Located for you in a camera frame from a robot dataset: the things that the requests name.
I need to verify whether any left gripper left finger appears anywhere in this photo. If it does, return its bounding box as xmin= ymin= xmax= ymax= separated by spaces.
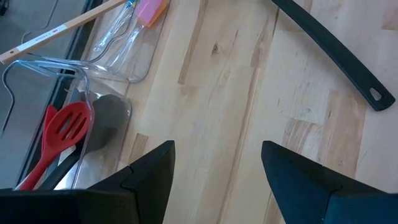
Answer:
xmin=0 ymin=140 xmax=176 ymax=224

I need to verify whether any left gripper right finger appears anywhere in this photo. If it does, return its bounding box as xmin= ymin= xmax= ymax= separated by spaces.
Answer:
xmin=261 ymin=140 xmax=398 ymax=224

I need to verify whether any black solid spoon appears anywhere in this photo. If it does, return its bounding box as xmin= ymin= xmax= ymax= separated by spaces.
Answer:
xmin=39 ymin=146 xmax=84 ymax=191

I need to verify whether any grey silicone spoon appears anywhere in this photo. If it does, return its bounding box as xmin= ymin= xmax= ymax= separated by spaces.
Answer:
xmin=83 ymin=94 xmax=131 ymax=154

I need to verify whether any red slotted spoon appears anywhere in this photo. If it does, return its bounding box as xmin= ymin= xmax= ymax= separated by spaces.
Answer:
xmin=15 ymin=101 xmax=91 ymax=191

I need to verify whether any blue spatula clear handle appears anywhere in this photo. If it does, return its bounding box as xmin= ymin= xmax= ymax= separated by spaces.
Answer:
xmin=92 ymin=0 xmax=138 ymax=53

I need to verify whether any grey spatula wooden handle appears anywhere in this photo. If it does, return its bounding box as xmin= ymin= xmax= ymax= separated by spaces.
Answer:
xmin=0 ymin=0 xmax=127 ymax=65

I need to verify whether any pink spatula clear handle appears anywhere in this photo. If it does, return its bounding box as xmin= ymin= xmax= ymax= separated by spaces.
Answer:
xmin=105 ymin=0 xmax=163 ymax=74

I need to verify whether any clear plastic bin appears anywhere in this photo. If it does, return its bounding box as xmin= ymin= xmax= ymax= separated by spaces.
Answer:
xmin=26 ymin=0 xmax=171 ymax=84
xmin=0 ymin=58 xmax=133 ymax=191

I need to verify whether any black slotted spoon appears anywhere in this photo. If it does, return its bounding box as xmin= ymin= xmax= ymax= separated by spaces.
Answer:
xmin=272 ymin=0 xmax=396 ymax=112

